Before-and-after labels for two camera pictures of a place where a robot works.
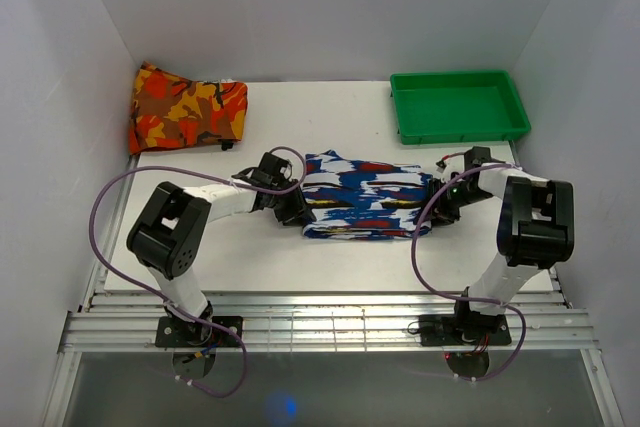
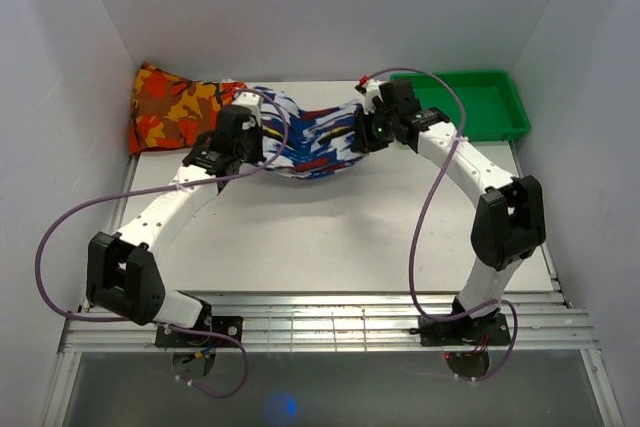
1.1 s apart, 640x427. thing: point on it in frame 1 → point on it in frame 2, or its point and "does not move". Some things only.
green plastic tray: [435, 107] does not move
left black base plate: [171, 332] does not move
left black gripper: [298, 209] → [256, 156]
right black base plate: [450, 331] does not move
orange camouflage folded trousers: [170, 111] does not move
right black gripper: [444, 215] → [363, 141]
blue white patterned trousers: [351, 200] → [307, 143]
